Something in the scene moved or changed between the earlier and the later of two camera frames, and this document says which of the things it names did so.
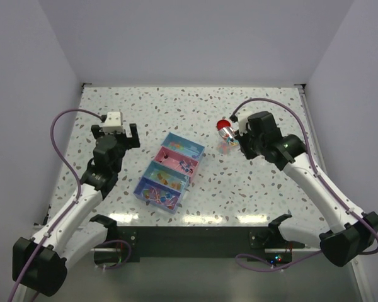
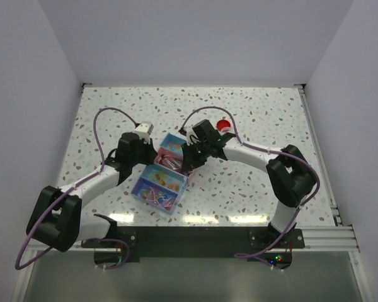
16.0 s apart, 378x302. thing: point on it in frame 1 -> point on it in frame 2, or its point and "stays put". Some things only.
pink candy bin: [176, 162] stays put
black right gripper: [249, 154] -> [189, 162]
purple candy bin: [157, 195] stays put
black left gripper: [130, 142] -> [151, 151]
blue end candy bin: [184, 146] stays put
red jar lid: [222, 123] stays put
